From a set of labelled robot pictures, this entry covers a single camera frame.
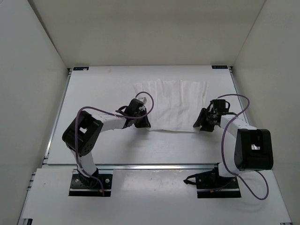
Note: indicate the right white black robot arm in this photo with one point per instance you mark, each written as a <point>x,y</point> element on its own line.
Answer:
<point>243,147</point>

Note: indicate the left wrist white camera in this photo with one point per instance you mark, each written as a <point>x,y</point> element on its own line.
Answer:
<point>143,100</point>

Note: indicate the left blue corner label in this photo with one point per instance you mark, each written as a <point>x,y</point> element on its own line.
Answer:
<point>80,68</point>

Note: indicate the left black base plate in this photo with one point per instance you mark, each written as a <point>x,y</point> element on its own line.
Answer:
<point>80,186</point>

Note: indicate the blue corner label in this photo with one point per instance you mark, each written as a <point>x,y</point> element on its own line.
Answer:
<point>80,68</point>
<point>219,67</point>

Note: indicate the aluminium front rail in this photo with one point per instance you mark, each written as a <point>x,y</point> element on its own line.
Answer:
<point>155,166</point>

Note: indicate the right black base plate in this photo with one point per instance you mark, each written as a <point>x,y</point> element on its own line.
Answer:
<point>211,185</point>

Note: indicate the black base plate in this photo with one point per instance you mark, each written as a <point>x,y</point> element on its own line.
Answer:
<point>80,186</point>
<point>211,185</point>

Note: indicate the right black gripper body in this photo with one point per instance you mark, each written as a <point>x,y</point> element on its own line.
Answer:
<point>207,124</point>

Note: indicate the right blue corner label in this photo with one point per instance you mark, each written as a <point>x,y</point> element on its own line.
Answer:
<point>219,67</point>

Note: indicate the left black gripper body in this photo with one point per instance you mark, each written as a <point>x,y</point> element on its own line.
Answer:
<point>143,112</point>

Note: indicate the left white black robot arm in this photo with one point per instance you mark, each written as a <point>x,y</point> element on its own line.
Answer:
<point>82,134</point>

